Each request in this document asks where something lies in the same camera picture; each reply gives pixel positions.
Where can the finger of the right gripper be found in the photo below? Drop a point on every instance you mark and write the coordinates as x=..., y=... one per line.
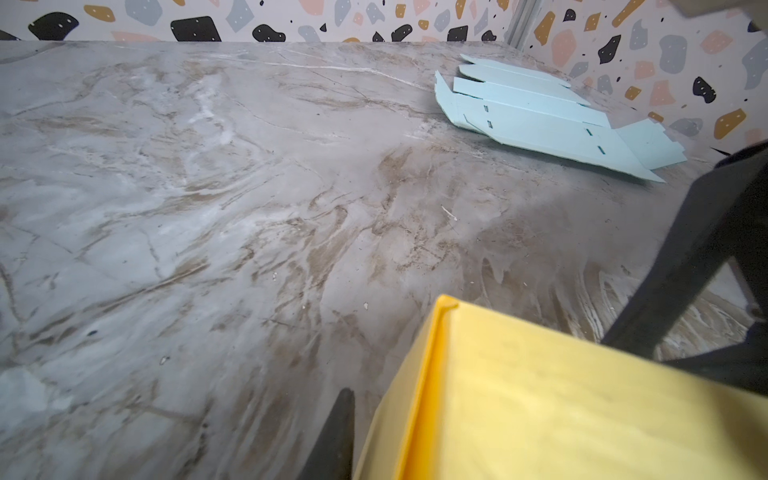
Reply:
x=723, y=217

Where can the light blue flat paper box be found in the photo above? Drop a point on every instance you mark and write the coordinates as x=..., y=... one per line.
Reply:
x=535, y=111

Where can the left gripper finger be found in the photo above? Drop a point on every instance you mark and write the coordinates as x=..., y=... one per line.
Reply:
x=332, y=454

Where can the yellow paper box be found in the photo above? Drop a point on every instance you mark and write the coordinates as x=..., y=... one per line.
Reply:
x=483, y=395

